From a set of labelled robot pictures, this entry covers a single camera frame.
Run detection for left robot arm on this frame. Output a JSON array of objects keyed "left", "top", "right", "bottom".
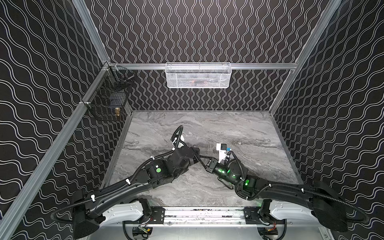
[{"left": 51, "top": 126, "right": 199, "bottom": 239}]

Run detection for black wire wall basket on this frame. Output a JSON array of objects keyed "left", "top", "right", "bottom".
[{"left": 82, "top": 62, "right": 137, "bottom": 123}]

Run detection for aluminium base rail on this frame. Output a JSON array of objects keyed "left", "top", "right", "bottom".
[{"left": 83, "top": 205, "right": 326, "bottom": 226}]

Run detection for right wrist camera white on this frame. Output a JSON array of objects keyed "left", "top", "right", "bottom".
[{"left": 216, "top": 143, "right": 232, "bottom": 164}]

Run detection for items in white basket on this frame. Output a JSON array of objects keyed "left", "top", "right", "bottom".
[{"left": 177, "top": 78, "right": 221, "bottom": 88}]

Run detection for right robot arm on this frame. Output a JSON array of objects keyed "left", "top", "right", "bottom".
[{"left": 202, "top": 151, "right": 370, "bottom": 233}]

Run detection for brass padlock in basket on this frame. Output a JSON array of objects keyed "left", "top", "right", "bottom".
[{"left": 115, "top": 108, "right": 121, "bottom": 117}]

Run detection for white mesh wall basket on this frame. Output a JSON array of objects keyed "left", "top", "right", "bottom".
[{"left": 165, "top": 62, "right": 232, "bottom": 89}]

